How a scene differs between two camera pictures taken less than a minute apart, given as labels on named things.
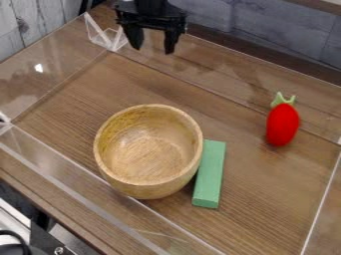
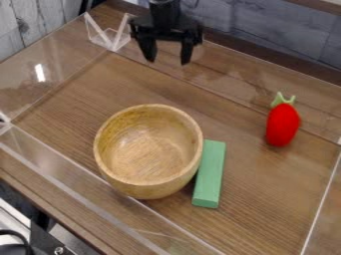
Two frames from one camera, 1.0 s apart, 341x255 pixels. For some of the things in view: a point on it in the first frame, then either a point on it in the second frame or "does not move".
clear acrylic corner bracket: x=110 y=38 does not move
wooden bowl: x=148 y=149 does not move
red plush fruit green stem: x=281 y=121 does not move
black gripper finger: x=170 y=36 -> x=186 y=51
